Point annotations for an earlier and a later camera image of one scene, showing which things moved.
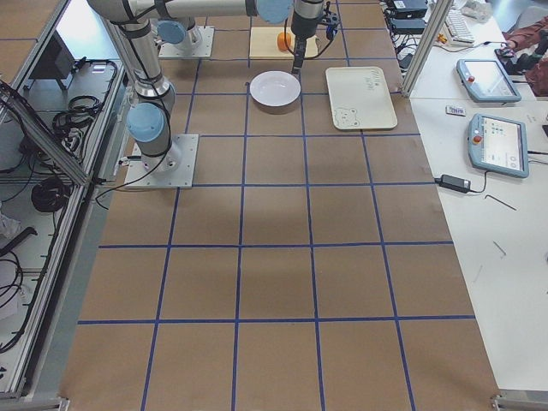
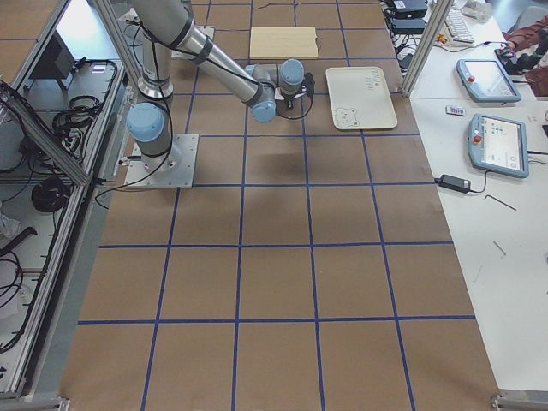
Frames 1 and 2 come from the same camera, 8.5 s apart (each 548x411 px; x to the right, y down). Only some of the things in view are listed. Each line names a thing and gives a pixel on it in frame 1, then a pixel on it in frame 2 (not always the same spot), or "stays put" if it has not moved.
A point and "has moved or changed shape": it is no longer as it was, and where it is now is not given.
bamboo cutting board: [264, 44] stays put
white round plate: [275, 88] has moved or changed shape
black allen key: [499, 201] stays put
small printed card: [455, 110] stays put
